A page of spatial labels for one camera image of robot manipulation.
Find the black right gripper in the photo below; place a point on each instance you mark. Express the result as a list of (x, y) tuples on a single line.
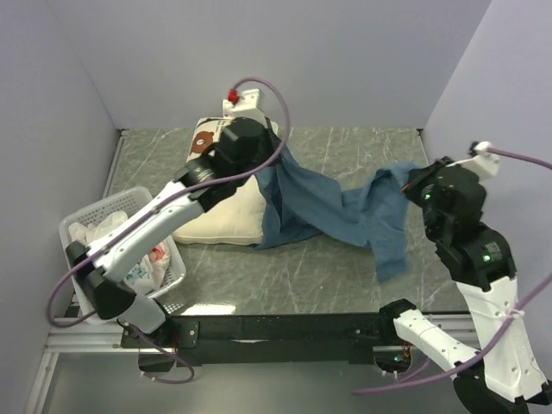
[(410, 185)]

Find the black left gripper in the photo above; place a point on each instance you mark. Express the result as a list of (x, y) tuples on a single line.
[(270, 136)]

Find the cream bear print pillow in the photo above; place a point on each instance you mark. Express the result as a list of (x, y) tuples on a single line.
[(236, 220)]

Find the blue fabric pillowcase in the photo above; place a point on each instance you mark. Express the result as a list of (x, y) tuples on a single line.
[(301, 203)]

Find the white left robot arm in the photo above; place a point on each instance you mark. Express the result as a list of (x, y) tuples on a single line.
[(98, 270)]

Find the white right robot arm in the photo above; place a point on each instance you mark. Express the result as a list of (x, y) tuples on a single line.
[(504, 376)]

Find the white plastic laundry basket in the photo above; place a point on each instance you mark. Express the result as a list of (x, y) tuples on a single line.
[(153, 222)]

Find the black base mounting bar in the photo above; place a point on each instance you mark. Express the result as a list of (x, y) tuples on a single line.
[(357, 338)]

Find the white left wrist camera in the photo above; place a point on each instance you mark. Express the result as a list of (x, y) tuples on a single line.
[(244, 104)]

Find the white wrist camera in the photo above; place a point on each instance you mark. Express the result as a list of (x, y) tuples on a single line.
[(481, 161), (244, 104)]

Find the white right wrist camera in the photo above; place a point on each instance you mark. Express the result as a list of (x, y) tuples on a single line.
[(481, 161)]

